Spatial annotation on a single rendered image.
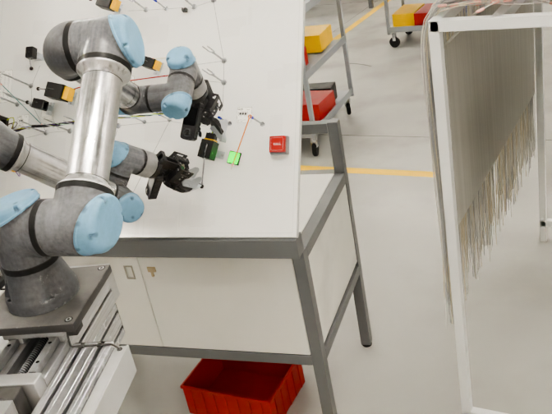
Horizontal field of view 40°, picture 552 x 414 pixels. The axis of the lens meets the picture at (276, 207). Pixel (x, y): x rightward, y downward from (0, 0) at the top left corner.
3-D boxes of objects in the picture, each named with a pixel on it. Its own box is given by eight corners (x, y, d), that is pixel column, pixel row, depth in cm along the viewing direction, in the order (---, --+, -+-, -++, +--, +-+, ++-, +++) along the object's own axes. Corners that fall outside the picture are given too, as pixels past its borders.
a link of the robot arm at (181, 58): (161, 67, 200) (166, 43, 204) (174, 94, 209) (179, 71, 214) (189, 65, 198) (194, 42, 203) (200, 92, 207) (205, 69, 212)
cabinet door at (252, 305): (310, 356, 247) (289, 254, 230) (163, 347, 266) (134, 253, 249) (311, 351, 249) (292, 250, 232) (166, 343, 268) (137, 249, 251)
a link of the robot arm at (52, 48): (16, 68, 162) (122, 126, 209) (61, 63, 159) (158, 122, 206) (19, 18, 164) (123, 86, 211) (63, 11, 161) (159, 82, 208)
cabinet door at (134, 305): (163, 347, 267) (134, 251, 249) (35, 339, 286) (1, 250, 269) (165, 343, 268) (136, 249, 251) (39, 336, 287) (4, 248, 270)
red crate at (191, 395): (276, 432, 276) (269, 402, 270) (187, 414, 294) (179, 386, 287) (307, 381, 298) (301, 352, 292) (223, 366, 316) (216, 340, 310)
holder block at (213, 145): (202, 158, 232) (196, 155, 228) (207, 140, 232) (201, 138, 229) (214, 161, 231) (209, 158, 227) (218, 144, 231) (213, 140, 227)
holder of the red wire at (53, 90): (52, 87, 262) (31, 78, 252) (82, 93, 257) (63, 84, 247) (48, 101, 262) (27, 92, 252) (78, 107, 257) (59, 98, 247)
